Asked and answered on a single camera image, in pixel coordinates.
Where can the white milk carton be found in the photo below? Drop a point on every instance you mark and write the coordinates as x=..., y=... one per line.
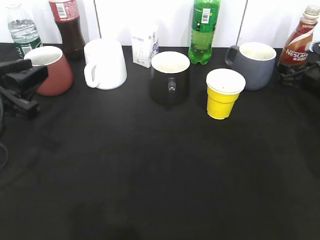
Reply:
x=144, y=43

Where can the black ceramic mug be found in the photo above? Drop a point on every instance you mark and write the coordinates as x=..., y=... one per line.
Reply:
x=169, y=83

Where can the red ceramic mug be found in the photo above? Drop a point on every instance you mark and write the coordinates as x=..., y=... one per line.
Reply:
x=60, y=76

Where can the grey ceramic mug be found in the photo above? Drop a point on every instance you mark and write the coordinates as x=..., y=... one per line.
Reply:
x=255, y=61

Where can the green Sprite bottle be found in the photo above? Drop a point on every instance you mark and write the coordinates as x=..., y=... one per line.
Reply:
x=204, y=22

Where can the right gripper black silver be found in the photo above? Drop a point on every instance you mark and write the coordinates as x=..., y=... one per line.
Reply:
x=306, y=77

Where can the black table cloth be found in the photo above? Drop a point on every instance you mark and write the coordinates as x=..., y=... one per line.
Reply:
x=114, y=165

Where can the yellow paper cup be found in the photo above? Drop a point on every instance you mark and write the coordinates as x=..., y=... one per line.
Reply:
x=223, y=89

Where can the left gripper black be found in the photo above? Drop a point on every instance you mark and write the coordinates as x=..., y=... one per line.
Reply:
x=20, y=84

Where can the dark cola bottle red label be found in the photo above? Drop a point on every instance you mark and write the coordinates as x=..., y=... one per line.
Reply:
x=67, y=18

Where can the brown Nescafe coffee bottle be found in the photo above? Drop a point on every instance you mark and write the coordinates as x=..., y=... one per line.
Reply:
x=293, y=56

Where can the clear water bottle green label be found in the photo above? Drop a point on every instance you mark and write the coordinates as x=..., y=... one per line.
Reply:
x=22, y=29

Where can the white ceramic mug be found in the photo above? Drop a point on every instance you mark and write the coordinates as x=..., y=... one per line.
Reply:
x=105, y=66

